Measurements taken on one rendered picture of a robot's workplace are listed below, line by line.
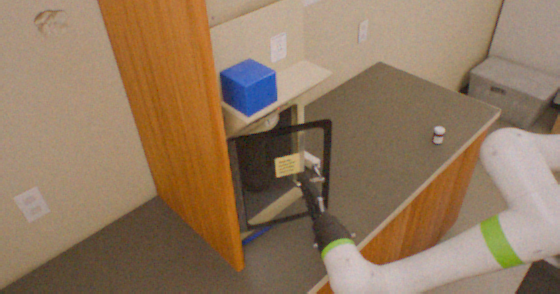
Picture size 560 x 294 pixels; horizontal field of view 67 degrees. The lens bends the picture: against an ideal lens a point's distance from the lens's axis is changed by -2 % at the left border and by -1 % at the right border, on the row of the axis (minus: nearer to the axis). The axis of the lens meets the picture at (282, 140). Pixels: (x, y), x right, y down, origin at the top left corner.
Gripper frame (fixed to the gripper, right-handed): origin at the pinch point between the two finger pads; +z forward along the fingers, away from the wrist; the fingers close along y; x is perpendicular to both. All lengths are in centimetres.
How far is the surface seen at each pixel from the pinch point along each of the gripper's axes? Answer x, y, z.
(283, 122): -0.8, 6.3, 23.4
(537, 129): -236, -120, 110
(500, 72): -222, -88, 151
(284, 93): 4.2, 31.0, 3.6
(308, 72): -5.4, 31.0, 11.7
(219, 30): 19, 50, 7
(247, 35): 11.3, 45.7, 10.4
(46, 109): 69, 24, 30
